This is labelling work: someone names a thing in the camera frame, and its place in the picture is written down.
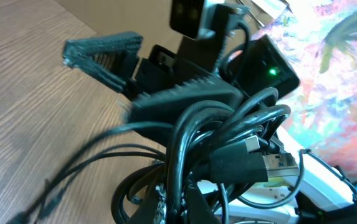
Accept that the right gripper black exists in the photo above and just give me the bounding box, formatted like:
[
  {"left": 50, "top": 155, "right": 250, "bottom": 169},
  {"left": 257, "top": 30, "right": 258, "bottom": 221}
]
[{"left": 62, "top": 30, "right": 244, "bottom": 147}]

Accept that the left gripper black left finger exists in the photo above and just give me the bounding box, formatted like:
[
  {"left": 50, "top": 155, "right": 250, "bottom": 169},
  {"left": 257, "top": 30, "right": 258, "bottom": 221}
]
[{"left": 128, "top": 174, "right": 167, "bottom": 224}]

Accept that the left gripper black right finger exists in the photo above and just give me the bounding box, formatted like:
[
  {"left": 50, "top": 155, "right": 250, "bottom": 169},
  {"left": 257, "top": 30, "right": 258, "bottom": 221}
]
[{"left": 184, "top": 178, "right": 220, "bottom": 224}]

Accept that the thick black usb cable coil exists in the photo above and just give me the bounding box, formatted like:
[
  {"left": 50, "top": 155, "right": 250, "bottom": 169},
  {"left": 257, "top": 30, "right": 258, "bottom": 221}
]
[{"left": 111, "top": 86, "right": 300, "bottom": 224}]

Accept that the thin black usb cable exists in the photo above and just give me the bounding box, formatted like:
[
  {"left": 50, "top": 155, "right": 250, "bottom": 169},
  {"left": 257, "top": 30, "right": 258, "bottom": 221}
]
[{"left": 6, "top": 121, "right": 174, "bottom": 224}]

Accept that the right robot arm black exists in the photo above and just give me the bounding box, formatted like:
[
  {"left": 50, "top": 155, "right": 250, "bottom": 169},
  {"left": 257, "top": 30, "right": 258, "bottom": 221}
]
[{"left": 62, "top": 32, "right": 300, "bottom": 139}]

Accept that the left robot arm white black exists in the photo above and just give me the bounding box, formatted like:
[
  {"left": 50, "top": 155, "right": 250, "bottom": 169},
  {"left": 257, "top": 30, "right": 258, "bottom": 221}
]
[{"left": 163, "top": 126, "right": 357, "bottom": 223}]

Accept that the cardboard wall panel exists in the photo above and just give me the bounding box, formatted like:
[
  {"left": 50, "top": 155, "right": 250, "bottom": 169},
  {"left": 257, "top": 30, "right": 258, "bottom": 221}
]
[{"left": 53, "top": 0, "right": 291, "bottom": 60}]

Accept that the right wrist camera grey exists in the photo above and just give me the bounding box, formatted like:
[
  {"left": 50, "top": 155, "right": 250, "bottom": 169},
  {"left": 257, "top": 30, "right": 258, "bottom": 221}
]
[{"left": 169, "top": 0, "right": 225, "bottom": 40}]

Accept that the right arm camera cable black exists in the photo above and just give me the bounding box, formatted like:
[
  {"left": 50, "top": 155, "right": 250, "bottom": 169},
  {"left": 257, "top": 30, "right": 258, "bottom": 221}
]
[{"left": 218, "top": 6, "right": 250, "bottom": 83}]

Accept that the arm camera cable black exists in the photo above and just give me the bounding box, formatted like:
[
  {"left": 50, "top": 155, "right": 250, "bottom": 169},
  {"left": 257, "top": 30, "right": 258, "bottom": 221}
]
[
  {"left": 218, "top": 6, "right": 250, "bottom": 83},
  {"left": 237, "top": 149, "right": 357, "bottom": 216}
]

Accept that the left arm camera cable black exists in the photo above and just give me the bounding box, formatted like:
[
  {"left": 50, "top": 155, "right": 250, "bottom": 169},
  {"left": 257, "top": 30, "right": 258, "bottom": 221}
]
[{"left": 237, "top": 149, "right": 357, "bottom": 216}]

